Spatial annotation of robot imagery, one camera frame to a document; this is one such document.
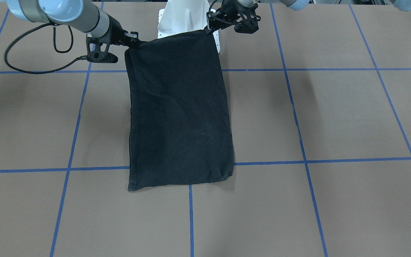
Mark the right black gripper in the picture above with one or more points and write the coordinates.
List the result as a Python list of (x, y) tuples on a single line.
[(117, 31)]

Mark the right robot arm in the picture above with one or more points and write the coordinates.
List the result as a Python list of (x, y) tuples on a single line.
[(82, 15)]

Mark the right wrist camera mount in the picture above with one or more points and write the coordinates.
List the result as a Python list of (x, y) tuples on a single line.
[(98, 50)]

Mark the black graphic t-shirt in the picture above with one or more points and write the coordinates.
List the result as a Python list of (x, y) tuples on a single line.
[(179, 117)]

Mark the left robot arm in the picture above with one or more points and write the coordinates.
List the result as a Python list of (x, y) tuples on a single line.
[(403, 5)]

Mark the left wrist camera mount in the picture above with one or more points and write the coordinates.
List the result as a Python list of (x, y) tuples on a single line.
[(249, 19)]

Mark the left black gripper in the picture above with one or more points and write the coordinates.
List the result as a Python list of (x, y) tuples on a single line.
[(229, 10)]

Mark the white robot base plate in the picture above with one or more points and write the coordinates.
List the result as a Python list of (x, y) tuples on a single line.
[(180, 16)]

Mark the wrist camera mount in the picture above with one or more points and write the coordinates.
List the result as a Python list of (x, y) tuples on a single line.
[(249, 19), (98, 50)]

